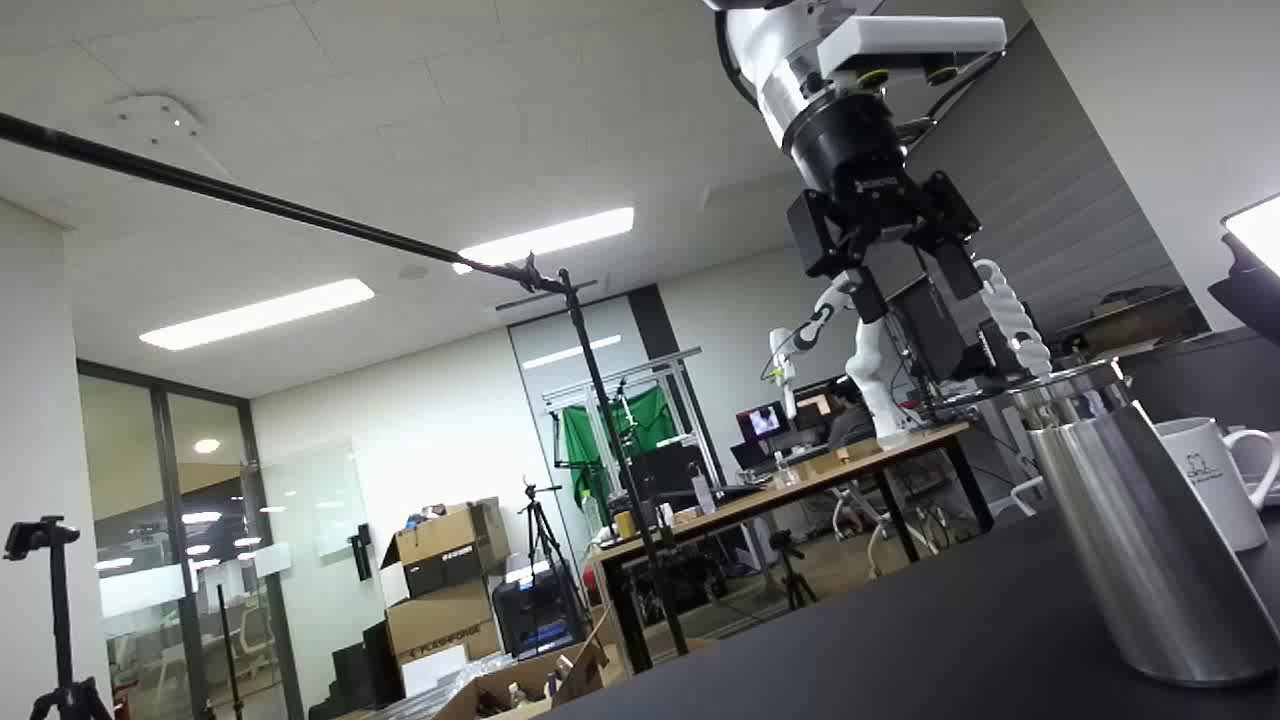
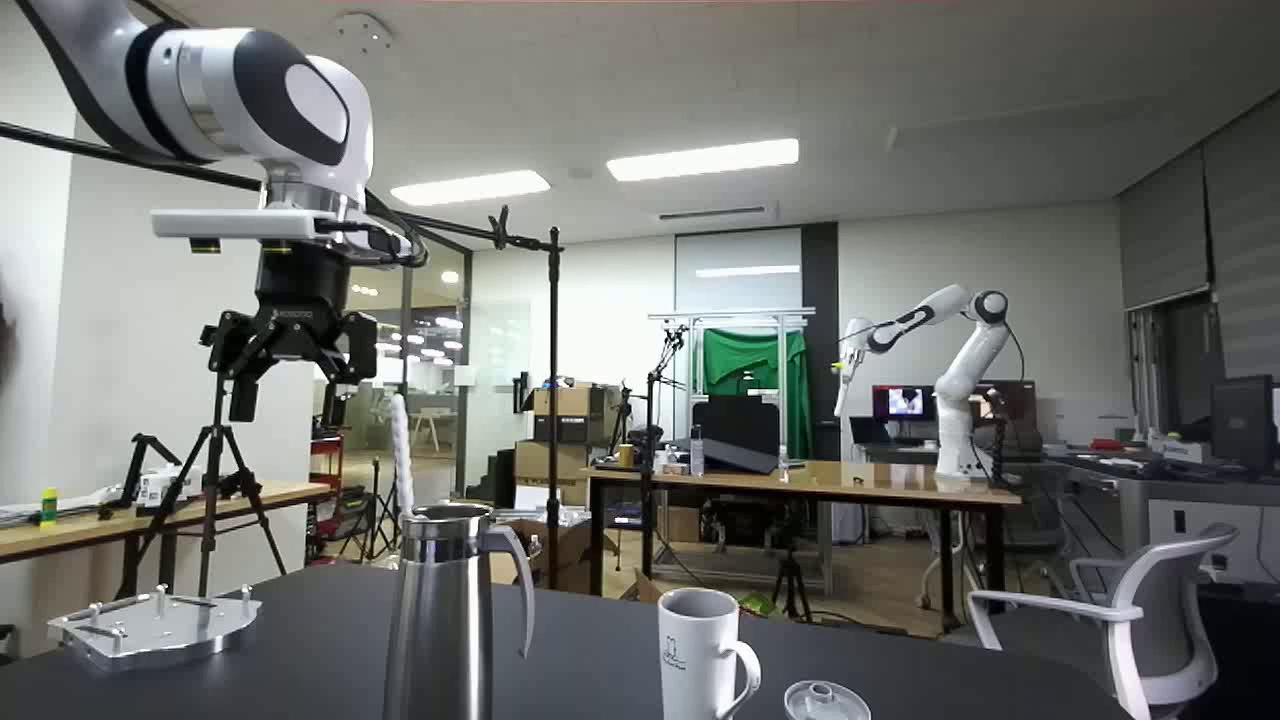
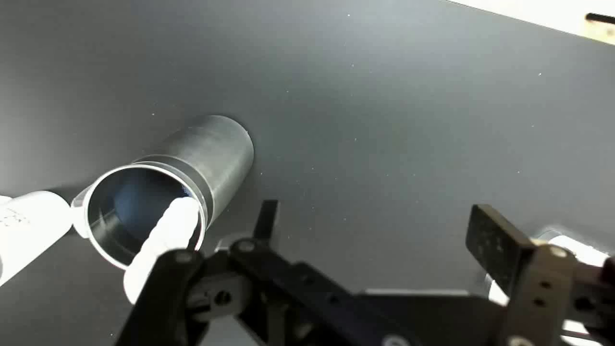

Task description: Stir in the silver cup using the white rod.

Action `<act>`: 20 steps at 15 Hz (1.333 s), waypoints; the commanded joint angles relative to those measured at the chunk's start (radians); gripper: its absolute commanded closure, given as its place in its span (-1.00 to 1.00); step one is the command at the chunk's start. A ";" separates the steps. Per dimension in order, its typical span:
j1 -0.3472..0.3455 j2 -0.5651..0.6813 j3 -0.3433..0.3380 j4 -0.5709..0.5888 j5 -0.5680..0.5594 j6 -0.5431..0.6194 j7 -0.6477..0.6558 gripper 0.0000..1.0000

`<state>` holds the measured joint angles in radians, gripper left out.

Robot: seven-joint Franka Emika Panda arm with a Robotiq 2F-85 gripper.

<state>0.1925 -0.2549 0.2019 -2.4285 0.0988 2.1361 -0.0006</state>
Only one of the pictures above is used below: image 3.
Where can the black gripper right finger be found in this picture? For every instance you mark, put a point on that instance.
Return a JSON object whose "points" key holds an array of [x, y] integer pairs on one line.
{"points": [[547, 285]]}

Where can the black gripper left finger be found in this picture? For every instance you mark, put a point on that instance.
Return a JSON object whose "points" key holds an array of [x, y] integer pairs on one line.
{"points": [[274, 301]]}

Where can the silver metal cup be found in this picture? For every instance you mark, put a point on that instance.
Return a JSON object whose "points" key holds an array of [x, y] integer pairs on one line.
{"points": [[207, 160]]}

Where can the white stirring rod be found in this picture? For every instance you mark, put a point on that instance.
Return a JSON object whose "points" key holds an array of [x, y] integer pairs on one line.
{"points": [[172, 232]]}

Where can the white ceramic mug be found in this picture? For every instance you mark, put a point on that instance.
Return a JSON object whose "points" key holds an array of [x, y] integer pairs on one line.
{"points": [[30, 226]]}

